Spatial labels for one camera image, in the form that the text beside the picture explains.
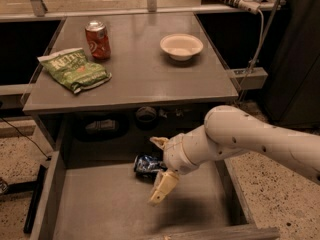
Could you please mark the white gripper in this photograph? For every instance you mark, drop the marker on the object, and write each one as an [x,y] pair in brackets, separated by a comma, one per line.
[175,154]

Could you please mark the blue pepsi can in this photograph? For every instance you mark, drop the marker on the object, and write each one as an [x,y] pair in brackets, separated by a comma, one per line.
[148,166]

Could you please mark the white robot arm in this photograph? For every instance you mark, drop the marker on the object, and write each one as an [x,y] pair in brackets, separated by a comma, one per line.
[229,132]

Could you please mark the grey open drawer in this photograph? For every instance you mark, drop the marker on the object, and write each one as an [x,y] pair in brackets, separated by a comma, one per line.
[92,193]

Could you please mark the red soda can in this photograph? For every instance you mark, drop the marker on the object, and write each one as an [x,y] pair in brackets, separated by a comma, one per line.
[97,39]

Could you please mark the white paper bowl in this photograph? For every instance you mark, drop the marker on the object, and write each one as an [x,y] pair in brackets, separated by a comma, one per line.
[181,47]

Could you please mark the black floor bar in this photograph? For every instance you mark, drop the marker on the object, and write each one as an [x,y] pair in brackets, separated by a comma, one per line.
[36,195]

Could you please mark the green chip bag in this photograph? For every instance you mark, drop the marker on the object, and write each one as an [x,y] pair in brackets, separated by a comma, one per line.
[72,69]

